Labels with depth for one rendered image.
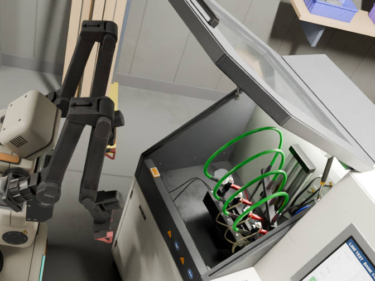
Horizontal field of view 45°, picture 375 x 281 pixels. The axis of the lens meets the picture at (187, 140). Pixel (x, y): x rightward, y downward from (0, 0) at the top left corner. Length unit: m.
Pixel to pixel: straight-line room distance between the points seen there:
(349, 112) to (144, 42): 2.22
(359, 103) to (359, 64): 2.33
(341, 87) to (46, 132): 1.28
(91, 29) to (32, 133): 0.41
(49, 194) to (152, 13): 2.37
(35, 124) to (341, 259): 1.13
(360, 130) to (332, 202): 0.40
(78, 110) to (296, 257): 0.97
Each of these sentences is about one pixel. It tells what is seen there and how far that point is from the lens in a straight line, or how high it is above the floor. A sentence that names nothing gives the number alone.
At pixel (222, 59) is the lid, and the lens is 1.04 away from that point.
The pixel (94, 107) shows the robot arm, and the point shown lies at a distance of 1.31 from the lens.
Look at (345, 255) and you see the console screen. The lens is 1.64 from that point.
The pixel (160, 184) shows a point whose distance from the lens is 2.05.
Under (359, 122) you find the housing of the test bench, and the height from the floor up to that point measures 1.50.
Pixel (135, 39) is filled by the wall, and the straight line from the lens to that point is 3.79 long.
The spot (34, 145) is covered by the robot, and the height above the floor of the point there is 1.30.
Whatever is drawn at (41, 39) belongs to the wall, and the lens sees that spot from 3.88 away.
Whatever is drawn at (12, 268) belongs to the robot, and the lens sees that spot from 2.51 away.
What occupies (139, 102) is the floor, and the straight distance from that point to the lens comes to 3.92.
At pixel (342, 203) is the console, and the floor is 1.46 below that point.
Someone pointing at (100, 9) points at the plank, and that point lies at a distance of 3.35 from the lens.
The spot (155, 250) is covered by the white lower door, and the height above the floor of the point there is 0.66.
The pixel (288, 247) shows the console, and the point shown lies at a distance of 1.78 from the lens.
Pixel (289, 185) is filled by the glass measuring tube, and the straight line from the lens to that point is 2.08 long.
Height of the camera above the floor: 2.48
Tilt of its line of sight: 42 degrees down
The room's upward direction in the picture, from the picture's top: 22 degrees clockwise
